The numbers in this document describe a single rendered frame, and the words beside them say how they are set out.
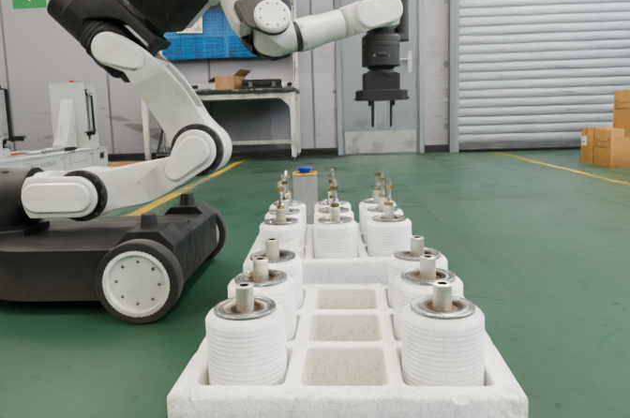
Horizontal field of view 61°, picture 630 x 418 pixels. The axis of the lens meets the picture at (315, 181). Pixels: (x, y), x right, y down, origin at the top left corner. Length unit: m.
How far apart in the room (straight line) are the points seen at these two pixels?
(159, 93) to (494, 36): 5.32
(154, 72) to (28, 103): 5.79
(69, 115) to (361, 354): 4.21
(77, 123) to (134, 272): 3.52
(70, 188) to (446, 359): 1.17
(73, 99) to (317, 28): 3.75
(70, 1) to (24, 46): 5.69
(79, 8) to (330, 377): 1.18
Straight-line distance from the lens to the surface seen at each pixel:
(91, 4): 1.58
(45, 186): 1.60
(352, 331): 0.85
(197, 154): 1.44
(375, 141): 6.27
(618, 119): 4.96
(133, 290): 1.36
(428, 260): 0.76
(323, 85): 6.26
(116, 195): 1.57
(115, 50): 1.52
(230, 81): 5.87
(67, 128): 4.72
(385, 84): 1.25
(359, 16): 1.21
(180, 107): 1.49
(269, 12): 1.17
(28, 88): 7.24
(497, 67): 6.46
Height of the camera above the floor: 0.48
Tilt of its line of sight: 7 degrees down
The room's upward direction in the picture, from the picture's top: 2 degrees counter-clockwise
